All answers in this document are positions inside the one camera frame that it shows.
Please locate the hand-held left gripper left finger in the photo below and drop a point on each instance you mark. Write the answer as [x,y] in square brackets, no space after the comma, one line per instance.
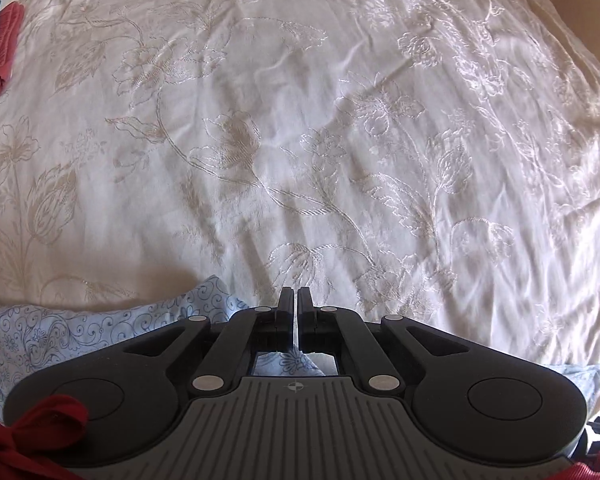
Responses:
[286,320]

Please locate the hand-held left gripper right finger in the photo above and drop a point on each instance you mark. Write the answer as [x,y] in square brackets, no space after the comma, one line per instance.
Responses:
[307,320]

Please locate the light blue floral pants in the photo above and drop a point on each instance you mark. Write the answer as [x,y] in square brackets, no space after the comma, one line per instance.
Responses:
[55,340]

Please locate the person's right forearm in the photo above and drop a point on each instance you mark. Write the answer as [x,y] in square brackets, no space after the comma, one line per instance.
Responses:
[597,467]

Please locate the cream embroidered bedspread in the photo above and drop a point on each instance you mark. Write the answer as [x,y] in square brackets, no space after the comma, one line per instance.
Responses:
[305,135]

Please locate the person's red clothing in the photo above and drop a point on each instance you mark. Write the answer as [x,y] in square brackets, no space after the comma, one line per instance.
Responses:
[35,430]

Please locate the folded coral red garment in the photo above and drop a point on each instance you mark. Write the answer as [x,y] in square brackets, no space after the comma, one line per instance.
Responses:
[5,45]

